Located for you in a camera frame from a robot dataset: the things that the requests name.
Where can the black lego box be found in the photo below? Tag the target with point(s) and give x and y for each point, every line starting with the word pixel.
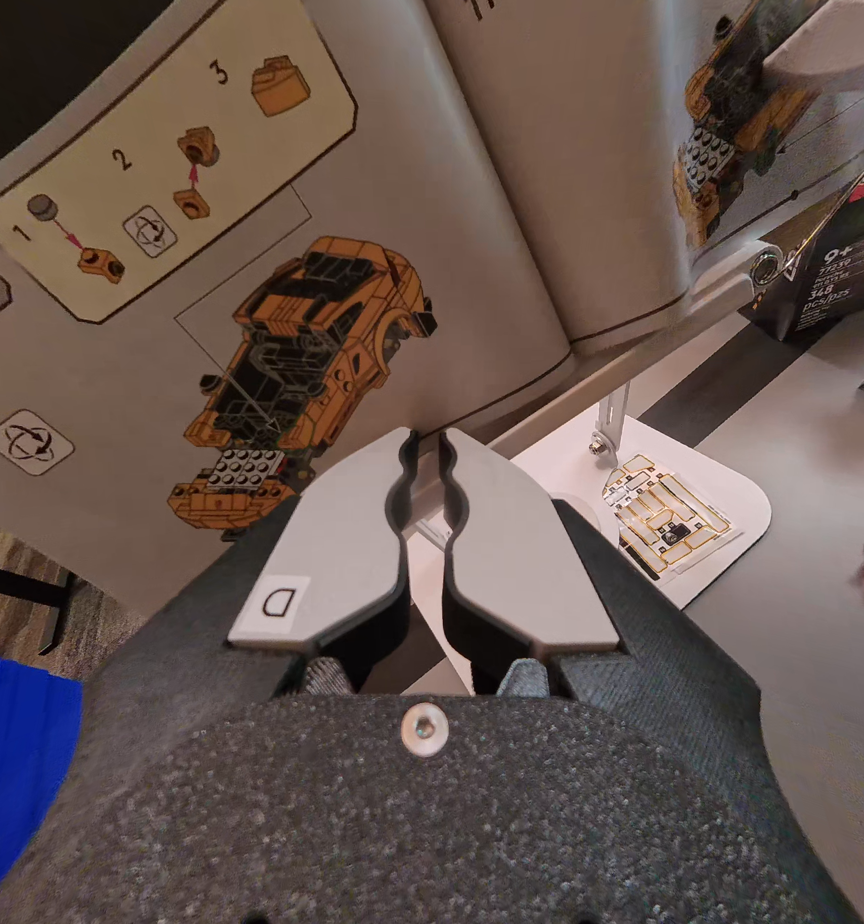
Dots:
pixel 836 289

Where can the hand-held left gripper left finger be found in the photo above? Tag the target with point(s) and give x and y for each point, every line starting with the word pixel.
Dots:
pixel 331 548

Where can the blue plastic bin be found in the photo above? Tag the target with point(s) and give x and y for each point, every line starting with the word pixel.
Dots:
pixel 13 758

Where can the lego instruction booklet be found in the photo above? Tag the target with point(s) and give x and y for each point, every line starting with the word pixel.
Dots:
pixel 475 216

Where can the white metal book stand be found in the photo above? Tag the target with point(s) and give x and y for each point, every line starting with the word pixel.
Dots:
pixel 735 505

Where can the clear sticker sheet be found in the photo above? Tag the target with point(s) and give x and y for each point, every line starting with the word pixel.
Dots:
pixel 663 512

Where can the black metal frame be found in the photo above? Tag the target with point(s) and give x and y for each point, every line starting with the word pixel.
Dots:
pixel 49 613

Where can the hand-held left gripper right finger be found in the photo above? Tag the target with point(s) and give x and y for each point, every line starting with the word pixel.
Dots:
pixel 525 563

